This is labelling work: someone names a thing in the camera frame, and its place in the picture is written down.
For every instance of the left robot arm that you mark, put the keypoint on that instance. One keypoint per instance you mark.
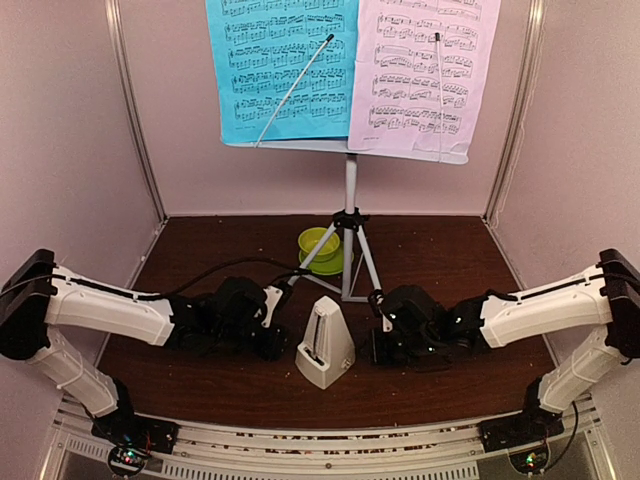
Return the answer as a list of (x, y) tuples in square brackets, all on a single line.
[(42, 296)]

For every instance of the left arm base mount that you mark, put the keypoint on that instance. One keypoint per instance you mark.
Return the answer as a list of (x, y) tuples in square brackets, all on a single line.
[(134, 444)]

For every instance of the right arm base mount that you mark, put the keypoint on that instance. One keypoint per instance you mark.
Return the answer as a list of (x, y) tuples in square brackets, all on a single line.
[(526, 440)]

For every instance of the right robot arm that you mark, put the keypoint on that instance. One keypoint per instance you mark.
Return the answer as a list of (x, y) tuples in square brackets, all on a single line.
[(418, 330)]

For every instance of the grey metronome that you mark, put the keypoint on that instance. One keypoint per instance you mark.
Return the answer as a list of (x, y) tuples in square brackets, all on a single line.
[(327, 350)]

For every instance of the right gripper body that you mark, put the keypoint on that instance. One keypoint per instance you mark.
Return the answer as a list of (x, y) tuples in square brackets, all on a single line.
[(389, 355)]

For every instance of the purple sheet music page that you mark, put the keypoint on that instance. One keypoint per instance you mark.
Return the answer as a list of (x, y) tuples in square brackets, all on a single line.
[(420, 74)]

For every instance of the green plastic plate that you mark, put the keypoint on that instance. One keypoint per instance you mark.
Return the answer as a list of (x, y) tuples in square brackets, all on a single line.
[(332, 266)]

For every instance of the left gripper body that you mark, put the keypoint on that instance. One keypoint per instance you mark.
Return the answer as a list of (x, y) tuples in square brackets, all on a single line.
[(268, 350)]

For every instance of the green plastic bowl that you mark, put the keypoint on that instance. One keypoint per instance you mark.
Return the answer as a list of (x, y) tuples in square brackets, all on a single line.
[(311, 237)]

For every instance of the white music stand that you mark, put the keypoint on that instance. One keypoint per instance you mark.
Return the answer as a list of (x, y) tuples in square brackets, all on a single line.
[(349, 220)]

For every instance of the blue sheet music page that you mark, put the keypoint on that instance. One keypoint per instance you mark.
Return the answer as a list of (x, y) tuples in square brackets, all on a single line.
[(284, 68)]

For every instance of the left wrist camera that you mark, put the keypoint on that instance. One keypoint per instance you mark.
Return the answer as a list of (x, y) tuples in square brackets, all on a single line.
[(276, 297)]

